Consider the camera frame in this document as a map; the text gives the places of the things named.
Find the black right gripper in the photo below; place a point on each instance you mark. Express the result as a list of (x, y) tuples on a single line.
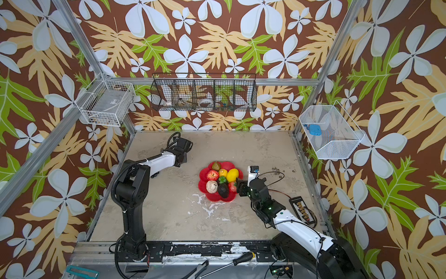
[(244, 188)]

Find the red strawberry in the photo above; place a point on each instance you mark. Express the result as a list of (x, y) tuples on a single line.
[(233, 187)]

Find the yellow lemon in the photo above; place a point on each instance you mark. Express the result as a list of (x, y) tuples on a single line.
[(232, 175)]

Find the dark avocado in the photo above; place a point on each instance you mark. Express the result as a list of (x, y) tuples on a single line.
[(223, 190)]

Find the small yellow orange fruit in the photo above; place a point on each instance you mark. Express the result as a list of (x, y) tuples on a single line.
[(223, 173)]

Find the white garlic bulb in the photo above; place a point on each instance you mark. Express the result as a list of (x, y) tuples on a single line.
[(212, 187)]

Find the red apple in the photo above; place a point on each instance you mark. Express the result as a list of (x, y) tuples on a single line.
[(212, 175)]

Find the red green fig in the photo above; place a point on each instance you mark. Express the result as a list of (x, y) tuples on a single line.
[(216, 166)]

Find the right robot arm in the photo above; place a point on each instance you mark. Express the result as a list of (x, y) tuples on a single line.
[(297, 242)]

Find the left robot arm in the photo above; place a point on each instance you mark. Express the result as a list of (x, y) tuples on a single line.
[(131, 187)]

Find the aluminium rear crossbar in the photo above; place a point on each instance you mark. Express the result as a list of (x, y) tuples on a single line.
[(259, 82)]

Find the blue object in basket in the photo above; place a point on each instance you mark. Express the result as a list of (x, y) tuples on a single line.
[(314, 130)]

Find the white mesh basket right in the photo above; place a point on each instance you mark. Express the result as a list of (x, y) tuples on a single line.
[(340, 133)]

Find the teal tool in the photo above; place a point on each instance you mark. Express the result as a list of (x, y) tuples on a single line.
[(82, 272)]

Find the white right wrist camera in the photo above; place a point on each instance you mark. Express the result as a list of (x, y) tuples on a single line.
[(253, 172)]

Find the black handled screwdriver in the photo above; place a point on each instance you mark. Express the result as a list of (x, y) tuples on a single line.
[(246, 257)]

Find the black wire basket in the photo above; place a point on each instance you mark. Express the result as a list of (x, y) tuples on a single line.
[(206, 96)]

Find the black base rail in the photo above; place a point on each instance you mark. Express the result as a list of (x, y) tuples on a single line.
[(160, 251)]

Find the white wire basket left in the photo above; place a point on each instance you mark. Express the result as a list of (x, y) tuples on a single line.
[(107, 101)]

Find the black pliers handle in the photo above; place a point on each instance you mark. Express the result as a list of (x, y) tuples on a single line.
[(197, 271)]

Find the aluminium frame post left rear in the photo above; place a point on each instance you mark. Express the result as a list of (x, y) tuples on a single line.
[(85, 47)]

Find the aluminium frame post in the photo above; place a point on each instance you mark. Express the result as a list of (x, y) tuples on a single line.
[(339, 40), (85, 47)]

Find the aluminium frame post right rear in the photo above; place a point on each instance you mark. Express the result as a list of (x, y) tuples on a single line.
[(339, 40)]

